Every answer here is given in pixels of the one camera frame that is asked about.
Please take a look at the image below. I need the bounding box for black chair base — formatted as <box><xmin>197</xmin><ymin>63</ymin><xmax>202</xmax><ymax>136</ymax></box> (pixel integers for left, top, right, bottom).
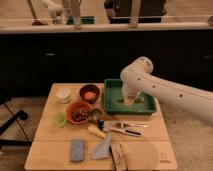
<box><xmin>0</xmin><ymin>103</ymin><xmax>32</xmax><ymax>148</ymax></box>

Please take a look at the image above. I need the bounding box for small metal cup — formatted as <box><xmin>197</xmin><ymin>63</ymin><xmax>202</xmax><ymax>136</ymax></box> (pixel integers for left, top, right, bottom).
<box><xmin>90</xmin><ymin>108</ymin><xmax>102</xmax><ymax>123</ymax></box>

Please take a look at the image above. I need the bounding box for orange bowl with beans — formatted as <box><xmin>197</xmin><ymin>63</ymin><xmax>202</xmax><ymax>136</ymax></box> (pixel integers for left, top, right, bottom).
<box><xmin>66</xmin><ymin>100</ymin><xmax>91</xmax><ymax>125</ymax></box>

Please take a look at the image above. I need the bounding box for person in dark clothes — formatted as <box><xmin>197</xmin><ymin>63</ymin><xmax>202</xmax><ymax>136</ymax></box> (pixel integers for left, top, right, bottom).
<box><xmin>104</xmin><ymin>0</ymin><xmax>166</xmax><ymax>24</ymax></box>

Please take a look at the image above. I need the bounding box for blue sponge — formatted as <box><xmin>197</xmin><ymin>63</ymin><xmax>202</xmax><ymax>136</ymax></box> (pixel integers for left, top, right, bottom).
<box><xmin>70</xmin><ymin>139</ymin><xmax>85</xmax><ymax>162</ymax></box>

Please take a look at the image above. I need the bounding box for dark red bowl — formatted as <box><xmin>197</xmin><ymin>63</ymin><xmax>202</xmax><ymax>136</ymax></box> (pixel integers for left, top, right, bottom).
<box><xmin>79</xmin><ymin>84</ymin><xmax>100</xmax><ymax>104</ymax></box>

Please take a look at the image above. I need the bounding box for green plastic tray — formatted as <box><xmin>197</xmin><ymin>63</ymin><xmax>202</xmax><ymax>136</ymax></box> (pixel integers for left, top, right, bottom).
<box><xmin>103</xmin><ymin>79</ymin><xmax>157</xmax><ymax>115</ymax></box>

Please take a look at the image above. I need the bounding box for light green cup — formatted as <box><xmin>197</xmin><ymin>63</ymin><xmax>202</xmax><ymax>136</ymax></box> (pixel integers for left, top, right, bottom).
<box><xmin>52</xmin><ymin>112</ymin><xmax>67</xmax><ymax>128</ymax></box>

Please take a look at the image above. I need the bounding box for green pepper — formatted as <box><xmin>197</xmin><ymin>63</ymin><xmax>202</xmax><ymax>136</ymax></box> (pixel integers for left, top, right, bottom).
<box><xmin>117</xmin><ymin>98</ymin><xmax>145</xmax><ymax>103</ymax></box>

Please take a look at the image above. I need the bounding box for silver fork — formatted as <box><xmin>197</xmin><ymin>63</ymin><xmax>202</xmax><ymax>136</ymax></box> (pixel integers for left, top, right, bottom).
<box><xmin>116</xmin><ymin>121</ymin><xmax>149</xmax><ymax>129</ymax></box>

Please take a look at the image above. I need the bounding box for green box on counter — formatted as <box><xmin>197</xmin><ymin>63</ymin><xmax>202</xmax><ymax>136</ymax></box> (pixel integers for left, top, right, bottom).
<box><xmin>66</xmin><ymin>16</ymin><xmax>95</xmax><ymax>25</ymax></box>

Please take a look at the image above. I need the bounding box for white cup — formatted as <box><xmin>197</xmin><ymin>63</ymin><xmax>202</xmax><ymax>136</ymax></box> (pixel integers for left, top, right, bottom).
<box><xmin>56</xmin><ymin>87</ymin><xmax>71</xmax><ymax>103</ymax></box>

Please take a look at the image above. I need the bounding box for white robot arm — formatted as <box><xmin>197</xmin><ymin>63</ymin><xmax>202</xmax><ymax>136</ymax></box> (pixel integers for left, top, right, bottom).
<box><xmin>120</xmin><ymin>57</ymin><xmax>213</xmax><ymax>126</ymax></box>

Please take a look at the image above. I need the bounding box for wooden block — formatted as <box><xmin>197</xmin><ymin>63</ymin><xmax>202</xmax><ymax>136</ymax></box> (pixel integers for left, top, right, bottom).
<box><xmin>111</xmin><ymin>144</ymin><xmax>127</xmax><ymax>171</ymax></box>

